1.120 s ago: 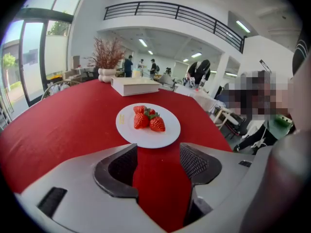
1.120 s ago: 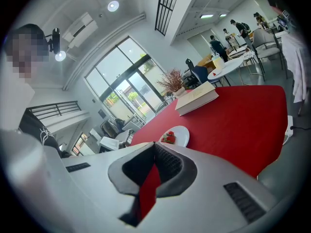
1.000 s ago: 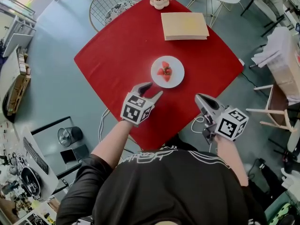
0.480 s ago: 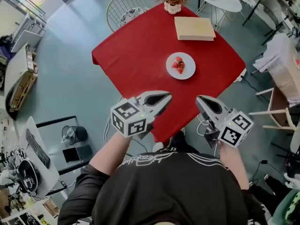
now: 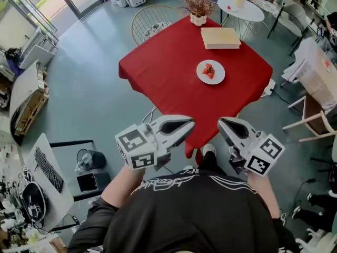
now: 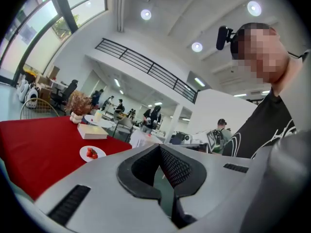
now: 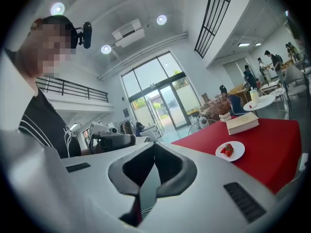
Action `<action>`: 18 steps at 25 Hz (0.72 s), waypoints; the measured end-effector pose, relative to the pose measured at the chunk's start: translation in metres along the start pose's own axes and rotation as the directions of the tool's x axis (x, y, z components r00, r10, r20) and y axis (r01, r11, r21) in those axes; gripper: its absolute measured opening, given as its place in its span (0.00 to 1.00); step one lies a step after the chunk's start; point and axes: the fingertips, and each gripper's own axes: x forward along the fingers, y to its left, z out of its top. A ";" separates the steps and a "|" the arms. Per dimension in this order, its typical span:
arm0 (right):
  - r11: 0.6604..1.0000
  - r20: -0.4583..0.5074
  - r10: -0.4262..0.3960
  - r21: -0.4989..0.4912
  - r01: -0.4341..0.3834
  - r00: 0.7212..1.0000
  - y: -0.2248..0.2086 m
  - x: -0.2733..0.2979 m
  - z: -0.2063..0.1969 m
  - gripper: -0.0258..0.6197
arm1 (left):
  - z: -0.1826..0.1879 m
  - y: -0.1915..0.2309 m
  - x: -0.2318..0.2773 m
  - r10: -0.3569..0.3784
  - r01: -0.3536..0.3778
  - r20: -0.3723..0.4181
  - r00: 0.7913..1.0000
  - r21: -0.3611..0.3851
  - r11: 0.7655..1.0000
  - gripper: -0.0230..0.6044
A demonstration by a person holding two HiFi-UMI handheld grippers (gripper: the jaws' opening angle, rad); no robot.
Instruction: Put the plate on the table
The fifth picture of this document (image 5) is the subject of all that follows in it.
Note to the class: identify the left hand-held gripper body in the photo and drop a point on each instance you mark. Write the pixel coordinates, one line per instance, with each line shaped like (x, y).
(137, 146)

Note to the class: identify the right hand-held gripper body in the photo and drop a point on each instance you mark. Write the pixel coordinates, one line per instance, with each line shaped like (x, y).
(263, 154)

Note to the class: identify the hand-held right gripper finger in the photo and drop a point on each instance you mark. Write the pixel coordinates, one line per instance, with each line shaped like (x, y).
(248, 129)
(226, 137)

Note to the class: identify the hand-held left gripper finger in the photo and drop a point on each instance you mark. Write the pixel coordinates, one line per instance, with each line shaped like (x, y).
(181, 138)
(171, 118)

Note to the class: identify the red strawberry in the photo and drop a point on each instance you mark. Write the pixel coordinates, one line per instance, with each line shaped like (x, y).
(208, 65)
(211, 75)
(212, 70)
(205, 70)

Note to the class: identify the white round plate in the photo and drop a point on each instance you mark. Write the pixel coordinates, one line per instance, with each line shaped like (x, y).
(219, 74)

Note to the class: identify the person's right forearm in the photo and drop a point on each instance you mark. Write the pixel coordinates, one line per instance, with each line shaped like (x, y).
(263, 196)

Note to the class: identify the person's left forearm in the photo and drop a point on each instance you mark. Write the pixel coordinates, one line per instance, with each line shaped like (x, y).
(121, 187)

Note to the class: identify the red tablecloth table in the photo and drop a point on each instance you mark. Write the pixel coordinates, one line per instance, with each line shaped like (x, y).
(168, 83)

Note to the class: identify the person's grey shoe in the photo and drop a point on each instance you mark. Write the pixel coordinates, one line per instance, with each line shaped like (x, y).
(209, 149)

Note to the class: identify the person's black trouser leg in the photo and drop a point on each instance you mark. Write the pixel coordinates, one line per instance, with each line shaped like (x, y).
(210, 165)

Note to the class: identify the white floor power strip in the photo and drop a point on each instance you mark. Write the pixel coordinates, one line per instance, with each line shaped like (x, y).
(269, 87)

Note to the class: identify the white wooden chair brown seat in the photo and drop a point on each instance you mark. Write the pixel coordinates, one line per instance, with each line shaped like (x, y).
(316, 120)

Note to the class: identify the white seat black-legged chair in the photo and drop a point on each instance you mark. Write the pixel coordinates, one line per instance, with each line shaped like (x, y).
(333, 151)

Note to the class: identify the person's black printed t-shirt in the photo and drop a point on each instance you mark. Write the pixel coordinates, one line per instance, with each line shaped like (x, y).
(189, 215)

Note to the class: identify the table with beige cloth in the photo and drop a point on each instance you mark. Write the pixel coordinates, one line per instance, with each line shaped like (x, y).
(316, 72)

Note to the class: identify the black white patterned seat cushion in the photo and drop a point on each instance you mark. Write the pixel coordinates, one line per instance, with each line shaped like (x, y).
(158, 30)

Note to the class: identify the black keyboard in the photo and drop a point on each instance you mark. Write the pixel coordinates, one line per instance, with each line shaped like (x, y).
(48, 169)

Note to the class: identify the white curved desk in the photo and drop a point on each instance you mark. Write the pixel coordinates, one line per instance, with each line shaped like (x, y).
(63, 204)

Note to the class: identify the beige thick book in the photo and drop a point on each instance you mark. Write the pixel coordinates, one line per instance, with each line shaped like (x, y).
(221, 37)

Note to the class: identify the white plastic chair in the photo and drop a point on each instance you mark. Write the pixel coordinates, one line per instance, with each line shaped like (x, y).
(318, 242)

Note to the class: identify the wooden pallet stack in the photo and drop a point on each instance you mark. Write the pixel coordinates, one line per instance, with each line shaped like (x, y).
(31, 107)

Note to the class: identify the black oval tub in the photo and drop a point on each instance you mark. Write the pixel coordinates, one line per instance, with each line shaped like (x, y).
(34, 198)

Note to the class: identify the white round side table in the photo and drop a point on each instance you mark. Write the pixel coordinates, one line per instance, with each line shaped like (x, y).
(250, 13)

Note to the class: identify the dried plant in white pot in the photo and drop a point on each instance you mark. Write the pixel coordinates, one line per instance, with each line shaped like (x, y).
(198, 4)

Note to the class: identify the grey upholstered chair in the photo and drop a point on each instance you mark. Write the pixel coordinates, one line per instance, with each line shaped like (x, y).
(295, 17)

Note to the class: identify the white low cabinet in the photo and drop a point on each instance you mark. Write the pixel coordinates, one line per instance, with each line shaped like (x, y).
(39, 53)

